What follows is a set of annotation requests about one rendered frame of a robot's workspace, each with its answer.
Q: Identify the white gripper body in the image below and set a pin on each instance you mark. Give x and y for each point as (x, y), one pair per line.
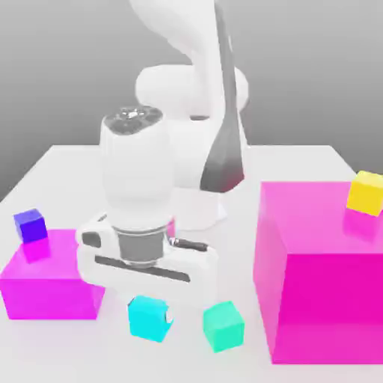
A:
(143, 281)

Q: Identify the small cyan cube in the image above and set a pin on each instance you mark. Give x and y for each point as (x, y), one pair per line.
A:
(148, 318)

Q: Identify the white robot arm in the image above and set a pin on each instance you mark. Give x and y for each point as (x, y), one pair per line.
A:
(136, 167)

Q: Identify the small green cube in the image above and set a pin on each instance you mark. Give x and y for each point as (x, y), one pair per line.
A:
(223, 326)

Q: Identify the small blue cube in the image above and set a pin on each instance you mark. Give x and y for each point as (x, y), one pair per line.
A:
(30, 226)

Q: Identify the small yellow cube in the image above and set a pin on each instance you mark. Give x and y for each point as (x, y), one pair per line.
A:
(365, 193)

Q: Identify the large magenta box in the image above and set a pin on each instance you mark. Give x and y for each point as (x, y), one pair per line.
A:
(48, 284)

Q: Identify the large pink box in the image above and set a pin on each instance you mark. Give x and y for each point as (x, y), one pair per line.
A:
(323, 275)

